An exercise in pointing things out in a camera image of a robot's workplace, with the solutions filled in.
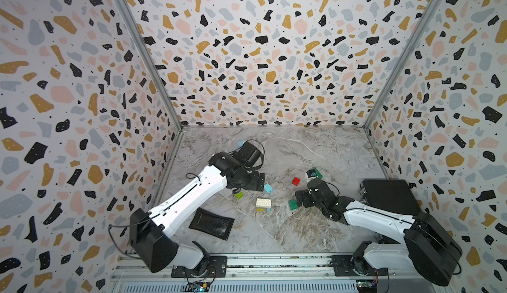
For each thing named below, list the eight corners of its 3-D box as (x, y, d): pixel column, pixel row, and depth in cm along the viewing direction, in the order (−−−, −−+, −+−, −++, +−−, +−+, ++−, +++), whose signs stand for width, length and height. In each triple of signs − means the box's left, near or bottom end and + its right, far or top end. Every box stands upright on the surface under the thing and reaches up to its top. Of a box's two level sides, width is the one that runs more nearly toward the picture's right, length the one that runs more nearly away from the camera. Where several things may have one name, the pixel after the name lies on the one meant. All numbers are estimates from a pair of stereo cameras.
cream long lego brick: (256, 210, 90) (256, 205, 86) (256, 203, 92) (256, 198, 88) (271, 210, 90) (271, 205, 86) (271, 203, 92) (271, 198, 88)
